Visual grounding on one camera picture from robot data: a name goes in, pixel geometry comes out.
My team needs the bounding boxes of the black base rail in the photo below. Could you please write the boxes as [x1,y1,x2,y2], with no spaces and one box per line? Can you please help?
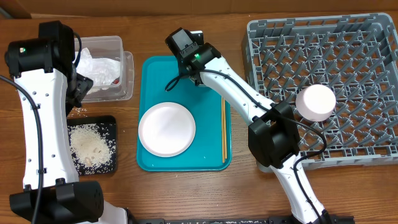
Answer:
[137,215,355,224]

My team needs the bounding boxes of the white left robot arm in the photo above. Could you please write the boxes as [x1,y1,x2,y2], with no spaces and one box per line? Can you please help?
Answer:
[4,21,136,223]

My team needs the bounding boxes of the spilled rice grains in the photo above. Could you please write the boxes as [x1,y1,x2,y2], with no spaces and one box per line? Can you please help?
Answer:
[68,108,88,118]

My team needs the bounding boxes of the clear plastic bin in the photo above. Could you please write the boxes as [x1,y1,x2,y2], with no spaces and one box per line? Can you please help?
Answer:
[75,36,134,103]

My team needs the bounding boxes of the rice pile on tray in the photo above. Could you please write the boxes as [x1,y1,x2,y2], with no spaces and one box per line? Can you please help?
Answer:
[67,123,116,175]

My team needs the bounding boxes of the teal serving tray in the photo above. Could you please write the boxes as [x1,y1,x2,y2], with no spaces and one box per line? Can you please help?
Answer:
[136,56,232,172]

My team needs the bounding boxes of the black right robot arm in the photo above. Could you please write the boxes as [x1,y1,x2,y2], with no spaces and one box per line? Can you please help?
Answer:
[165,28,330,223]

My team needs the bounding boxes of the red snack wrapper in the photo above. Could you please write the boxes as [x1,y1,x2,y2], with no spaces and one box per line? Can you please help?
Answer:
[112,79,120,85]

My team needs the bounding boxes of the large pink plate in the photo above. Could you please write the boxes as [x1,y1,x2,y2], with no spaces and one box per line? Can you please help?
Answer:
[138,102,196,157]

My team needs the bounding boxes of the grey dishwasher rack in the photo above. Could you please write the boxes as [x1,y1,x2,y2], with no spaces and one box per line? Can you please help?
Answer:
[242,13,397,170]

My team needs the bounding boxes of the black tray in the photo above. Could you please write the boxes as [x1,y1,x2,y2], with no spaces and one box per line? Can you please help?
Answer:
[67,115,118,177]

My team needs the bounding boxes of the wooden chopstick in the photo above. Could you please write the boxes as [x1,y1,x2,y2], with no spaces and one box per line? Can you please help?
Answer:
[221,97,226,163]
[224,100,228,161]

